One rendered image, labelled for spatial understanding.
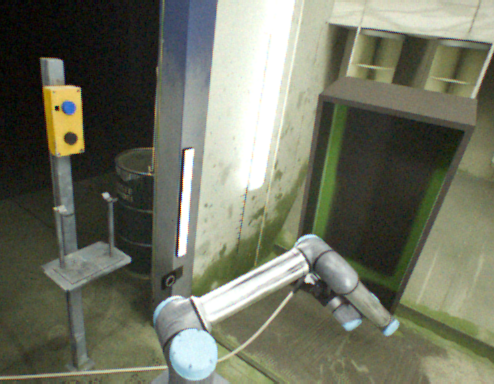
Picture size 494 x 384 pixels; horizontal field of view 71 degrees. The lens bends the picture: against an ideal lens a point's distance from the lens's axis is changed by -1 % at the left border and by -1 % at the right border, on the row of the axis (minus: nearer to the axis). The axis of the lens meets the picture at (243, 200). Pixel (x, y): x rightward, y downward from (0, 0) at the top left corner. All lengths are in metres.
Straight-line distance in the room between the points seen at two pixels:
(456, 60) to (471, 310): 1.70
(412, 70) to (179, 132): 2.01
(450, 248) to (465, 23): 1.52
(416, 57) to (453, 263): 1.57
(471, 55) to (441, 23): 0.27
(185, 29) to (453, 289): 2.46
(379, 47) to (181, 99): 1.61
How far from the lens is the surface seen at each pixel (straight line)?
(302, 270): 1.41
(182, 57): 1.68
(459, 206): 3.10
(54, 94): 1.49
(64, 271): 1.72
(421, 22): 2.71
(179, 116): 1.71
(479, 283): 3.03
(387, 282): 2.45
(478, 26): 2.67
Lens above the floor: 1.81
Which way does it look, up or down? 25 degrees down
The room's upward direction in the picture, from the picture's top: 9 degrees clockwise
